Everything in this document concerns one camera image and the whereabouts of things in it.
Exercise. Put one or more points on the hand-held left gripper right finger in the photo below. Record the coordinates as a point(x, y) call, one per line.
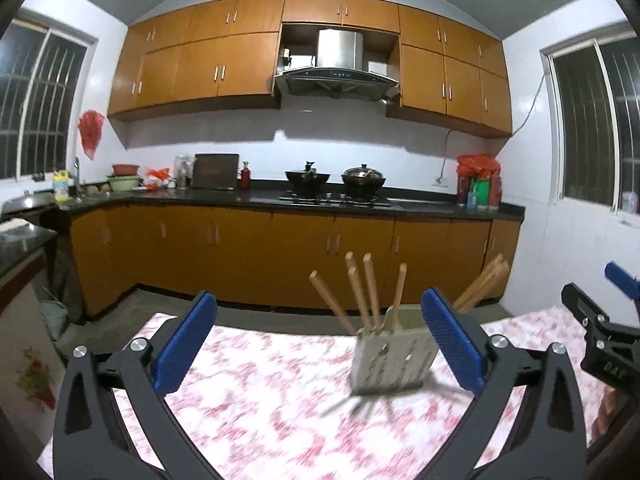
point(455, 340)

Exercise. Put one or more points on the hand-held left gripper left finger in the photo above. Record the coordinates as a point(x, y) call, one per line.
point(182, 345)

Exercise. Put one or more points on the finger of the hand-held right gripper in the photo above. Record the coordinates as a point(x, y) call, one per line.
point(582, 305)
point(622, 280)

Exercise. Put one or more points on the white chopstick holder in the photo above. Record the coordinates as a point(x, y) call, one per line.
point(385, 355)

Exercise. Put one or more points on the person's right hand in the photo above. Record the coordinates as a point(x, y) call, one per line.
point(606, 417)

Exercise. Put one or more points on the small translucent container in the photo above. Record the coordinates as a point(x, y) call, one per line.
point(630, 204)

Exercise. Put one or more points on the floral tablecloth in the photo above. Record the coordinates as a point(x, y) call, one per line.
point(280, 400)

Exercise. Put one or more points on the wooden lower cabinets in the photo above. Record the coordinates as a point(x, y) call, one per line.
point(250, 255)

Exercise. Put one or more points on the black countertop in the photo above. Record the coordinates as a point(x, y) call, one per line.
point(425, 206)

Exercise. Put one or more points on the white appliance with flower print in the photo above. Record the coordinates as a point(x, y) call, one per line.
point(30, 340)

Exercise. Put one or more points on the large barred window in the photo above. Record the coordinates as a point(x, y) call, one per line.
point(595, 125)

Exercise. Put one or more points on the red plastic bag with white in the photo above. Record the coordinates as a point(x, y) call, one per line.
point(157, 179)

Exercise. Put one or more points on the green basin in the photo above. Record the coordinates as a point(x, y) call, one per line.
point(124, 183)

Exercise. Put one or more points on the glass jars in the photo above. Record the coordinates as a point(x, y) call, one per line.
point(183, 172)

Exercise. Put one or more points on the dark wooden cutting board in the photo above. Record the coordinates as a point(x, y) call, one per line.
point(216, 172)

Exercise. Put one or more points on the red bottle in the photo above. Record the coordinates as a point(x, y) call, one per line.
point(245, 177)

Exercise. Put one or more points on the black wok with lid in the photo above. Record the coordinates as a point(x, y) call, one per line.
point(363, 181)

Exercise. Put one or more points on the gas stove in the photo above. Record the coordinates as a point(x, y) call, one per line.
point(335, 201)

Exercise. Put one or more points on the red basin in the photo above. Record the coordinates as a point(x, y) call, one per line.
point(125, 169)

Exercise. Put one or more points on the steel faucet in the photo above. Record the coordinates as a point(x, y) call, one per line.
point(78, 177)

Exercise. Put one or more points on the yellow detergent bottle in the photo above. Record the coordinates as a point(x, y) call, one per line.
point(61, 187)

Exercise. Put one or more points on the open black wok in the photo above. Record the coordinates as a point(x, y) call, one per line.
point(307, 181)

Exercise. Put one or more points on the hanging red plastic bag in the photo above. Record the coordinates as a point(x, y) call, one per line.
point(91, 132)

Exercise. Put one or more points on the wide wooden upper cabinet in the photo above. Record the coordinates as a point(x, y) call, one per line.
point(200, 70)

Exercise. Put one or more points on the barred window with faucet side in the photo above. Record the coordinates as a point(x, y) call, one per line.
point(35, 100)

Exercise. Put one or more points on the steel range hood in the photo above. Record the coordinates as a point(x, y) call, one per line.
point(337, 67)

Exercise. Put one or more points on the wall outlet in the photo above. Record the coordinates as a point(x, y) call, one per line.
point(439, 181)

